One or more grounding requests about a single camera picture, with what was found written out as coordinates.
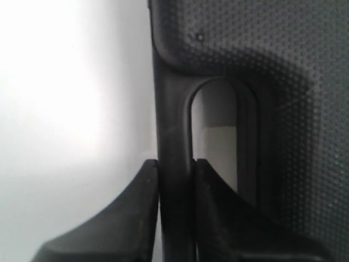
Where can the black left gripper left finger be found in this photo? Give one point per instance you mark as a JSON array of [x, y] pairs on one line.
[[123, 231]]

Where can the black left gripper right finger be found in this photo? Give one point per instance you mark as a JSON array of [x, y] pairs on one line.
[[229, 229]]

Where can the black plastic carrying case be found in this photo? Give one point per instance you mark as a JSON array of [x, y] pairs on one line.
[[287, 62]]

